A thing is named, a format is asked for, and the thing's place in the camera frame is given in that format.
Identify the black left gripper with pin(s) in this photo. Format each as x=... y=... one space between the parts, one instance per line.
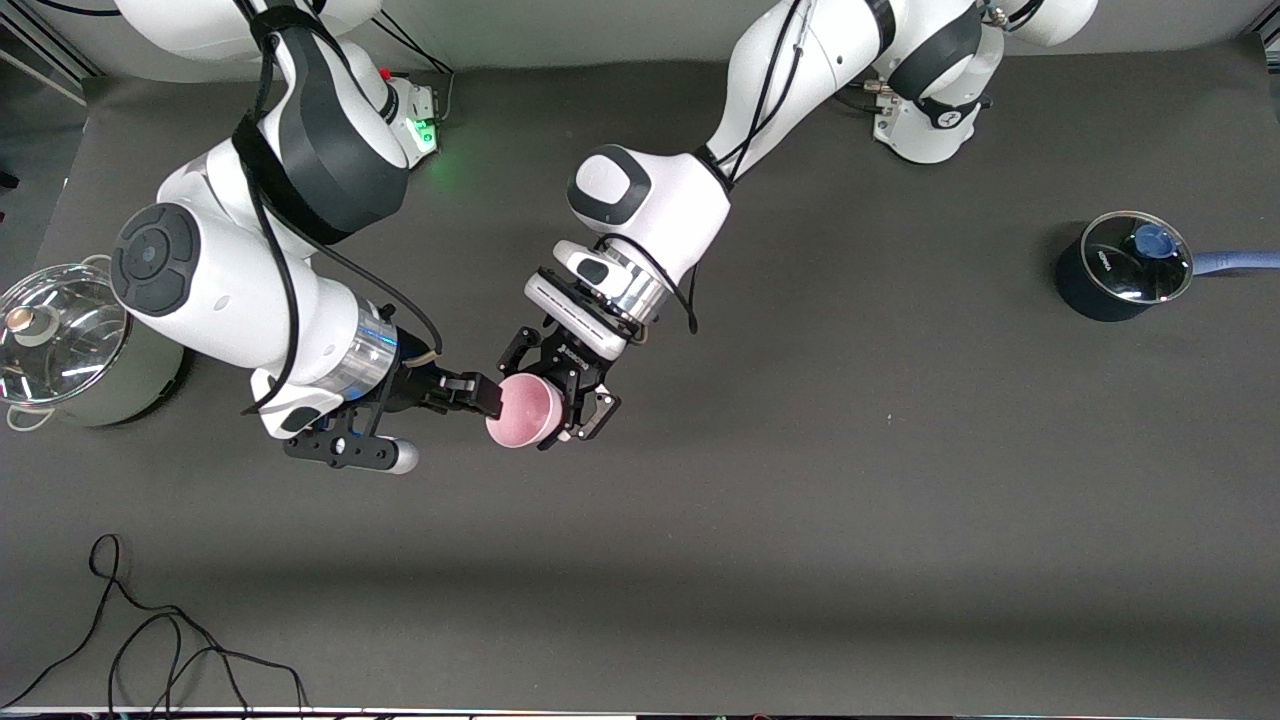
x=566 y=359

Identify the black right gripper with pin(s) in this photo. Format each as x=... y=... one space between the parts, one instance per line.
x=413 y=385

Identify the pink plastic cup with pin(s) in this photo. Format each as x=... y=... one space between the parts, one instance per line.
x=525 y=415

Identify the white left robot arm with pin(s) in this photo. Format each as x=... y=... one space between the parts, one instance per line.
x=680 y=200

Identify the dark grey table mat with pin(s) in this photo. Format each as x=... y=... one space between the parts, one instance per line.
x=700 y=560

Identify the stainless steel pot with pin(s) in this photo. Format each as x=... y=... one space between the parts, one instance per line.
x=150 y=380

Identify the glass lid with beige knob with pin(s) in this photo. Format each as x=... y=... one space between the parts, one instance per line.
x=70 y=340

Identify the dark blue saucepan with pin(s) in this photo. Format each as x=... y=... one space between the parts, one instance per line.
x=1085 y=295

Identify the glass lid with blue knob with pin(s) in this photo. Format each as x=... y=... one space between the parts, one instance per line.
x=1130 y=260

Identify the aluminium frame profile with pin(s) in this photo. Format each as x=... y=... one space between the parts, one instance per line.
x=40 y=65

